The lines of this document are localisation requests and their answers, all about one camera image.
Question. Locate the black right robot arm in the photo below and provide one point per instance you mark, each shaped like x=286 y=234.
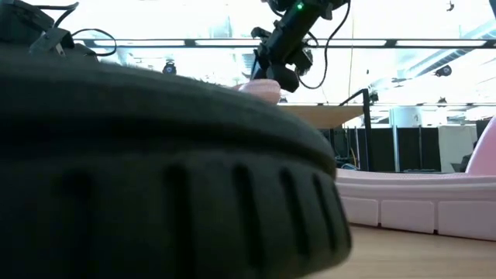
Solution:
x=298 y=15

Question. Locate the long ceiling light beam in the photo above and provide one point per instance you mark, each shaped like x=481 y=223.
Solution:
x=232 y=42

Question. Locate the black ceiling camera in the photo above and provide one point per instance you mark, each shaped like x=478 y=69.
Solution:
x=444 y=71
x=169 y=69

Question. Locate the white partition panel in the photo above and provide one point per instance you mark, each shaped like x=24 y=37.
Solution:
x=455 y=147

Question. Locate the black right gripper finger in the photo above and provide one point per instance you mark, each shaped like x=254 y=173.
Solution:
x=257 y=67
x=286 y=79

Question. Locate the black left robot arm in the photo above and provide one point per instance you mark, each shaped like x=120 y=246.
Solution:
x=19 y=21

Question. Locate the black metal frame post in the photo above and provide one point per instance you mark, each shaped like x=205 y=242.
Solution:
x=366 y=131

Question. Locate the black partition panel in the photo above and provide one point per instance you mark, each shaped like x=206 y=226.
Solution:
x=407 y=149

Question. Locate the white round column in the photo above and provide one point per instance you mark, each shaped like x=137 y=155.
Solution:
x=406 y=117

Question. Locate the wooden background table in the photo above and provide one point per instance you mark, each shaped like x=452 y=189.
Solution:
x=321 y=115

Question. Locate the black rubber slide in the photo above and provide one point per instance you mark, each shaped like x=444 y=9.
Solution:
x=155 y=162

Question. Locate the pink rubber slide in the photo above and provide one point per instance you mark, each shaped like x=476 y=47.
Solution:
x=263 y=91
x=410 y=201

